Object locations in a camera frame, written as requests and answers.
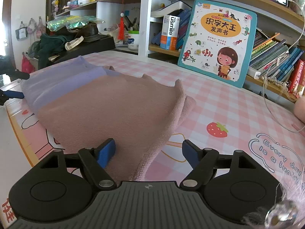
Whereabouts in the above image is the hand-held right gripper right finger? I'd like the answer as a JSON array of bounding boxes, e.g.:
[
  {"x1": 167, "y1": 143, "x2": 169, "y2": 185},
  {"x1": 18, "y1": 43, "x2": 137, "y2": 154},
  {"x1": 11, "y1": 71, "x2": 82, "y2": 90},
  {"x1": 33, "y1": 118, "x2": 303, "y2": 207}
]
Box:
[{"x1": 179, "y1": 139, "x2": 261, "y2": 189}]

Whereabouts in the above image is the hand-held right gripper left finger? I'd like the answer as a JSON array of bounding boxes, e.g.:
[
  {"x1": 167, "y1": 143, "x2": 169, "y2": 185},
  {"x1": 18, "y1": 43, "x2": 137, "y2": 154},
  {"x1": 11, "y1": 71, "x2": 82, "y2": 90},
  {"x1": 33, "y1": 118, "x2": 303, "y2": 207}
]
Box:
[{"x1": 36, "y1": 138, "x2": 118, "y2": 189}]

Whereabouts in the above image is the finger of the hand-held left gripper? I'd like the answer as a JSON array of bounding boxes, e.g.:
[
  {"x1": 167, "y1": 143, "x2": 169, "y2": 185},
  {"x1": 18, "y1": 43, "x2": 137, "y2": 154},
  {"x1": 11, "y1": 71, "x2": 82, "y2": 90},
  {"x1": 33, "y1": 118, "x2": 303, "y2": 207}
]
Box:
[
  {"x1": 0, "y1": 89, "x2": 25, "y2": 106},
  {"x1": 0, "y1": 68, "x2": 30, "y2": 80}
]

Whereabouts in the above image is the pink towel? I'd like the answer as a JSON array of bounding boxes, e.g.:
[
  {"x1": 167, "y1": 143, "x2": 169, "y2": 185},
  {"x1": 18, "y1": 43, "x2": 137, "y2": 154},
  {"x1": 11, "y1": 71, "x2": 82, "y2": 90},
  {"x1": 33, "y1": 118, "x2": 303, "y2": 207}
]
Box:
[{"x1": 21, "y1": 56, "x2": 196, "y2": 182}]

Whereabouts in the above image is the dark green clothes pile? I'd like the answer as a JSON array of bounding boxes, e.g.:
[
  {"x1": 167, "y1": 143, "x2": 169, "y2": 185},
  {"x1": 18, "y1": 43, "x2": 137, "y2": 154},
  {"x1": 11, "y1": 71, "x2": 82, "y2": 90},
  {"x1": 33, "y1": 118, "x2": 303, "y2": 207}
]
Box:
[{"x1": 38, "y1": 33, "x2": 72, "y2": 70}]

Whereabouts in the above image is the red hanging bag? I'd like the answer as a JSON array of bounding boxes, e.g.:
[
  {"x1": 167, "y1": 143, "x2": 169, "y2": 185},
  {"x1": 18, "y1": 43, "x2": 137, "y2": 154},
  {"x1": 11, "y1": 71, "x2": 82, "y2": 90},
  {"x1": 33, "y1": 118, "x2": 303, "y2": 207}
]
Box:
[{"x1": 21, "y1": 52, "x2": 37, "y2": 73}]

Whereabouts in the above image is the grey hanging tote bag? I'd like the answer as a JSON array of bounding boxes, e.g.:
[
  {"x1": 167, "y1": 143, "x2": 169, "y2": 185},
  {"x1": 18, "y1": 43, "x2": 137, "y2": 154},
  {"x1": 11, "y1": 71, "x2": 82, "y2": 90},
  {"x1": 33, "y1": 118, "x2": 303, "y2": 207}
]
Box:
[{"x1": 15, "y1": 20, "x2": 28, "y2": 40}]

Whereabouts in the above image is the pink hanging bag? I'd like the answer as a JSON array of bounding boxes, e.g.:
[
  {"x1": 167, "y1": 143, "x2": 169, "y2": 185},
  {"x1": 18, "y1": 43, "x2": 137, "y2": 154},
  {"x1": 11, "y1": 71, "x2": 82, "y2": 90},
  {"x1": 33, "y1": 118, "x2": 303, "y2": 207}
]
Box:
[{"x1": 35, "y1": 17, "x2": 47, "y2": 39}]

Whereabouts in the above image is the iridescent foil bag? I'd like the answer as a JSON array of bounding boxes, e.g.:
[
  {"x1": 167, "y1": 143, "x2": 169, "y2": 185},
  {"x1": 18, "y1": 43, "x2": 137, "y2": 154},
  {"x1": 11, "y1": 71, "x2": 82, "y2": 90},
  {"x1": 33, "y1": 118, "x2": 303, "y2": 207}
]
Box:
[{"x1": 46, "y1": 15, "x2": 106, "y2": 31}]

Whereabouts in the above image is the black flat case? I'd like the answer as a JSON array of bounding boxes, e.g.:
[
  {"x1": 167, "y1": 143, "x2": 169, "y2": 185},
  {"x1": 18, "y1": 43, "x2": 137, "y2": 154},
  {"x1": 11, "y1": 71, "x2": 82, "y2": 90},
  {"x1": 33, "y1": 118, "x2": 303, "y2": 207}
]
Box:
[{"x1": 51, "y1": 35, "x2": 116, "y2": 64}]

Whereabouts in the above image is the red tassel ornament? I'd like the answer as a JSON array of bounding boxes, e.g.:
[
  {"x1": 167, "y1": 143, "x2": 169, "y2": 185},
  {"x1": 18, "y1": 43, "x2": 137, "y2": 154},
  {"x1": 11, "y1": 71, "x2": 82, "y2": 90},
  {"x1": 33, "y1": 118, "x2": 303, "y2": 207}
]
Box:
[{"x1": 117, "y1": 11, "x2": 126, "y2": 40}]

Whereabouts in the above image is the fluffy pink sleeve with bead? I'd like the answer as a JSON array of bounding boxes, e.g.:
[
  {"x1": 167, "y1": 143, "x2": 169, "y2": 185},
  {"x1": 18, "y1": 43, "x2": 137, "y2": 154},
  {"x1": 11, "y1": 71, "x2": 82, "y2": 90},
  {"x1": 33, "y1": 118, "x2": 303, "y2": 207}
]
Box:
[{"x1": 242, "y1": 179, "x2": 305, "y2": 229}]

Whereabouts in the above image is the teal children's picture book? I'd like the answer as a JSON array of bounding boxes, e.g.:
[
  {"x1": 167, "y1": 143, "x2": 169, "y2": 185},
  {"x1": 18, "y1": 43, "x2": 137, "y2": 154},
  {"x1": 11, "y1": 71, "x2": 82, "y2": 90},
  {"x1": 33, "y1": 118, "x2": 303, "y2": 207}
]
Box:
[{"x1": 177, "y1": 0, "x2": 258, "y2": 89}]

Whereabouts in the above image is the white plastic jar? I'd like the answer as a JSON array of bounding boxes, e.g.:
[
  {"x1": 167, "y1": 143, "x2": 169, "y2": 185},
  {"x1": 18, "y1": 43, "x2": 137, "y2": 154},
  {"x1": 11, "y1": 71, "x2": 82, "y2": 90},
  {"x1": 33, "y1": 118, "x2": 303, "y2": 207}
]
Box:
[{"x1": 127, "y1": 30, "x2": 140, "y2": 51}]

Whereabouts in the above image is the white and orange toothbrush box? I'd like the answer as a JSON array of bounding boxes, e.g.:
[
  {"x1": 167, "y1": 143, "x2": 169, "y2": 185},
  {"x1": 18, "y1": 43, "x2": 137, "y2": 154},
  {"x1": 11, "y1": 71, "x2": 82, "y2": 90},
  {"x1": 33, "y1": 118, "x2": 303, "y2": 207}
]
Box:
[{"x1": 160, "y1": 15, "x2": 181, "y2": 51}]

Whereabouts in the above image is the row of blue books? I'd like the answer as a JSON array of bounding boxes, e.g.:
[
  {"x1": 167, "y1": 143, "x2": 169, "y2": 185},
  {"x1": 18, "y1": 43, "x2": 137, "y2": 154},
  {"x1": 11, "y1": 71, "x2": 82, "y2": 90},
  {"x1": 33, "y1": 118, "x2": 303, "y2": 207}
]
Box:
[{"x1": 150, "y1": 9, "x2": 192, "y2": 51}]

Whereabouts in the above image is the slanted stack of thin books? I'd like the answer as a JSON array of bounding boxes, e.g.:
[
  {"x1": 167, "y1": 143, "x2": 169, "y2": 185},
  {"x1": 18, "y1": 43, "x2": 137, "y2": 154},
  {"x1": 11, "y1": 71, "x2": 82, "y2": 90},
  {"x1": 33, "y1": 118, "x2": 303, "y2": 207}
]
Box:
[{"x1": 248, "y1": 28, "x2": 304, "y2": 83}]

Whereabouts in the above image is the white watch strap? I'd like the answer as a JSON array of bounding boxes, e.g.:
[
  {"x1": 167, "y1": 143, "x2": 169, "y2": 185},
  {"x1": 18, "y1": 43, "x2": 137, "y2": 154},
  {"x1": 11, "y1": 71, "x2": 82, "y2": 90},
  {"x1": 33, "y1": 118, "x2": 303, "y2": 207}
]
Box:
[{"x1": 64, "y1": 35, "x2": 84, "y2": 51}]

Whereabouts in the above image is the white charging cable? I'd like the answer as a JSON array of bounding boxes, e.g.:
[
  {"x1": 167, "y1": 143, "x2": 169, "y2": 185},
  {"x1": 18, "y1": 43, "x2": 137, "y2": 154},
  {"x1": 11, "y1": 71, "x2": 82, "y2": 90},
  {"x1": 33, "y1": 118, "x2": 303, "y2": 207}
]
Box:
[{"x1": 262, "y1": 0, "x2": 305, "y2": 133}]

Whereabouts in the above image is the pearl bead string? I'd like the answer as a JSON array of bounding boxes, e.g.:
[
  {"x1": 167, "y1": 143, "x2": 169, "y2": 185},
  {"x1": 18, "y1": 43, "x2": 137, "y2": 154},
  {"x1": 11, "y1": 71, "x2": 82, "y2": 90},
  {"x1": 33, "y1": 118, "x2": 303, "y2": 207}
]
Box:
[{"x1": 260, "y1": 75, "x2": 290, "y2": 88}]

